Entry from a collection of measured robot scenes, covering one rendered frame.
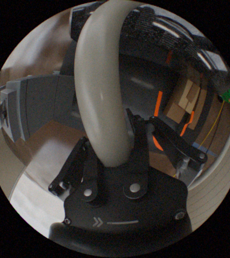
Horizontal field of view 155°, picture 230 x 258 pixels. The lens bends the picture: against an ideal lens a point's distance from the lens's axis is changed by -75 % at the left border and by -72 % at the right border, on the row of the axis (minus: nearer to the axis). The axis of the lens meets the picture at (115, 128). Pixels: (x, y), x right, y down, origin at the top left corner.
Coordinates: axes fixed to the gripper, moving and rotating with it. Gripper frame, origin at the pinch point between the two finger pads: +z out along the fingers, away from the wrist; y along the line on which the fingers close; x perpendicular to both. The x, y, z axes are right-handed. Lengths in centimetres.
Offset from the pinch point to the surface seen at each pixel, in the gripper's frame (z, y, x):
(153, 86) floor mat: 86, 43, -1
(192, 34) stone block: 7, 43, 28
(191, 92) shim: 61, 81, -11
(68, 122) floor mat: 93, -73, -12
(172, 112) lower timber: 74, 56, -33
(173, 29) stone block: 11.2, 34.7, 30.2
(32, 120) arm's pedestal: 23, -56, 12
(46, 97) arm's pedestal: 39, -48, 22
